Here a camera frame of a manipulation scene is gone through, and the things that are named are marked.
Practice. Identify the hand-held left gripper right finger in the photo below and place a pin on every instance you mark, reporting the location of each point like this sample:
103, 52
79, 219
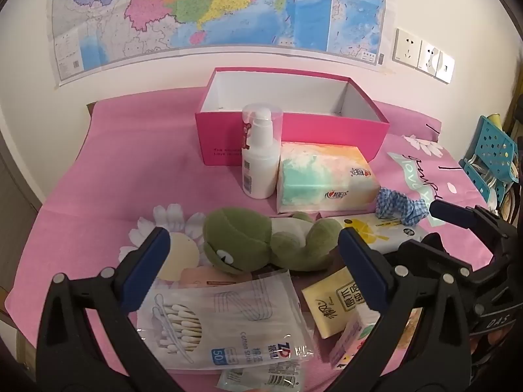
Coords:
359, 261

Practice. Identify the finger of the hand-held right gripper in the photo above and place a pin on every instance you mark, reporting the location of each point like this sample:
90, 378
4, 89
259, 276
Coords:
449, 212
433, 253

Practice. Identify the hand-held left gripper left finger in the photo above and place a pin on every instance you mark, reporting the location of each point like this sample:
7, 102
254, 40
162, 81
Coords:
149, 261

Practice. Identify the yellow white wet wipes pack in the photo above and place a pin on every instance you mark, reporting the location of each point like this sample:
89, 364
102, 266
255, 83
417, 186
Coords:
380, 228

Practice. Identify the yellow tissue packet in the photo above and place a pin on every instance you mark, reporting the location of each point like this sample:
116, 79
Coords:
327, 302

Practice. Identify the small pastel carton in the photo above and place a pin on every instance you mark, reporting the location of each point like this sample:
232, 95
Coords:
351, 343

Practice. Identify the pastel tissue pack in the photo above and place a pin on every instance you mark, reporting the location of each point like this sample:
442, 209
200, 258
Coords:
318, 179

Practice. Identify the clear cotton swab bag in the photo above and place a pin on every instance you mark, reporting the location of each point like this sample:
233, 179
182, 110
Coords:
229, 318

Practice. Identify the green frog plush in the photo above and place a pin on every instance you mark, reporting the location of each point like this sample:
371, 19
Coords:
245, 237

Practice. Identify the pink cardboard box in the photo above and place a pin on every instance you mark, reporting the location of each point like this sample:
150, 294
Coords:
327, 130

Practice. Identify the blue checkered scrunchie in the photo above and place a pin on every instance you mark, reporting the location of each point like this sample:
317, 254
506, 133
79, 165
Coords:
400, 208

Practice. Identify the peach flat packet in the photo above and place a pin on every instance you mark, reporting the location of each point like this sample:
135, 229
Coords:
196, 277

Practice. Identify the blue perforated basket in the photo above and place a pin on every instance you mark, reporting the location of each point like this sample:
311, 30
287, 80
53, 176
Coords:
494, 147

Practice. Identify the pink printed blanket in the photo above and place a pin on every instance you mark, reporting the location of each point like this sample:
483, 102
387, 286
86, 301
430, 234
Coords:
122, 163

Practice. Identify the yellow object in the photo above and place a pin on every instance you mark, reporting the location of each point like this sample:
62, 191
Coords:
497, 120

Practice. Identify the white spray bottle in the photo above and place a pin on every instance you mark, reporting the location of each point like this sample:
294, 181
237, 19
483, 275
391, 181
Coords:
257, 171

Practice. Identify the small white blue sachet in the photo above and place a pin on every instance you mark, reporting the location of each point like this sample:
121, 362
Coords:
261, 379

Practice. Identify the white wall socket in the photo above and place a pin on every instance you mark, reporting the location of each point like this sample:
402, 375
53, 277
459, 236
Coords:
429, 57
445, 67
407, 47

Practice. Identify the colourful wall map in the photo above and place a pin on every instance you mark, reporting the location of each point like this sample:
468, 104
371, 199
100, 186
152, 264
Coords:
204, 8

